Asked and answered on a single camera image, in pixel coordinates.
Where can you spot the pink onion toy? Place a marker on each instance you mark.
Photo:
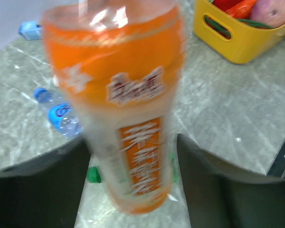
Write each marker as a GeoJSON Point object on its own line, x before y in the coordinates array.
{"type": "Point", "coordinates": [269, 12]}

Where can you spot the orange carrot toy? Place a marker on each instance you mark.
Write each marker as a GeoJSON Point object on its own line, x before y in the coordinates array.
{"type": "Point", "coordinates": [241, 10]}

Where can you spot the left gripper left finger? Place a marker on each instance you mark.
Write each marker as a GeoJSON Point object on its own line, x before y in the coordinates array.
{"type": "Point", "coordinates": [45, 192]}

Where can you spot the red pepper toy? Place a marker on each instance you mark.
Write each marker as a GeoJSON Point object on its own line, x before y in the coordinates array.
{"type": "Point", "coordinates": [224, 5]}

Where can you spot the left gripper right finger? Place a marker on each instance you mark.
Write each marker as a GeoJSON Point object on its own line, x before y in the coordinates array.
{"type": "Point", "coordinates": [220, 194]}

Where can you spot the clear blue water bottle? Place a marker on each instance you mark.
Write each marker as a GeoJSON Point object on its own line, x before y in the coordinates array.
{"type": "Point", "coordinates": [59, 112]}

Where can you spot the blue box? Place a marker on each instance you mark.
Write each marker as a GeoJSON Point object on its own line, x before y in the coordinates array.
{"type": "Point", "coordinates": [31, 30]}

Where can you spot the orange tea bottle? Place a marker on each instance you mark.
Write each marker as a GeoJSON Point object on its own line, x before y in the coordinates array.
{"type": "Point", "coordinates": [119, 62]}

